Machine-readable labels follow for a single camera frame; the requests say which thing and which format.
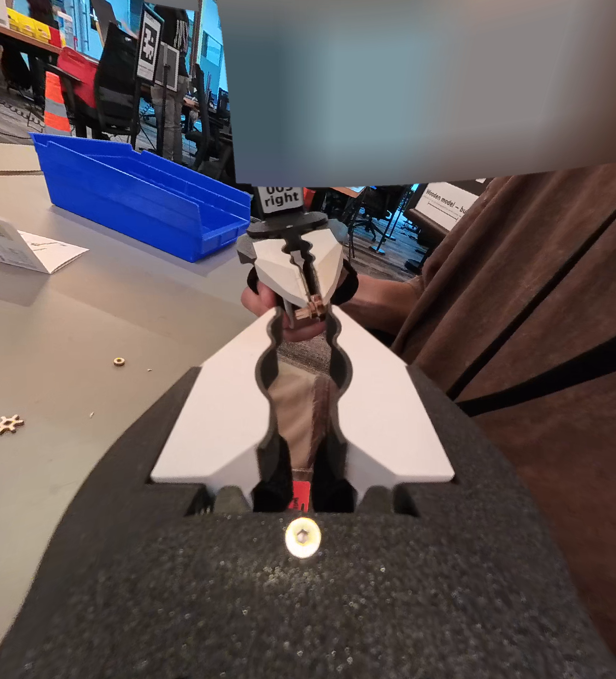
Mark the blue plastic bin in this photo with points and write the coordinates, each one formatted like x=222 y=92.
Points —
x=127 y=196

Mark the folded instruction leaflet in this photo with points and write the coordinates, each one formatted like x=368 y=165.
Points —
x=16 y=244

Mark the orange traffic cone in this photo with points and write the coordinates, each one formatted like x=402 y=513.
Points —
x=56 y=106

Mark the grey desk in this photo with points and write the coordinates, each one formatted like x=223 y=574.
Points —
x=101 y=318

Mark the person's right hand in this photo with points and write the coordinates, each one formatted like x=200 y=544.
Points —
x=260 y=310

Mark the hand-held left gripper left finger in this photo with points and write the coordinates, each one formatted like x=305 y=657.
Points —
x=212 y=419

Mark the black office chair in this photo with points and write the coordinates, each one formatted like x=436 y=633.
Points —
x=117 y=90

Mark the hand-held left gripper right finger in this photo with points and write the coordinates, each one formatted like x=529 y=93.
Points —
x=392 y=419

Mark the person's right forearm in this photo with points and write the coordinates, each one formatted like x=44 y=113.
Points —
x=392 y=299

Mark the red chair cover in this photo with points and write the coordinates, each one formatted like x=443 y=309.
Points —
x=77 y=74

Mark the wooden cross-shaped part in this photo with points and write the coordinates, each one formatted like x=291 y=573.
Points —
x=8 y=424

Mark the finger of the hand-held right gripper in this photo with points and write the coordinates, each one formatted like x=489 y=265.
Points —
x=326 y=260
x=278 y=270

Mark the wooden top table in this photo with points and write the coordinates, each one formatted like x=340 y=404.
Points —
x=11 y=34

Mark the white marker sign board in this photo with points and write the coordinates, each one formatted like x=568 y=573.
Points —
x=445 y=207

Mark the person's khaki pants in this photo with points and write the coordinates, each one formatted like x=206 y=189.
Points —
x=294 y=419

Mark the yellow plastic bin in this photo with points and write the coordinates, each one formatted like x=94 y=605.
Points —
x=29 y=24

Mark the small wooden gear part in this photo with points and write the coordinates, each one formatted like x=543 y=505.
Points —
x=310 y=310

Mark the red badge card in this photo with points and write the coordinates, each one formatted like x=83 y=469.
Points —
x=300 y=498

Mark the small marker sign on stand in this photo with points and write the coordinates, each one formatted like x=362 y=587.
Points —
x=169 y=66

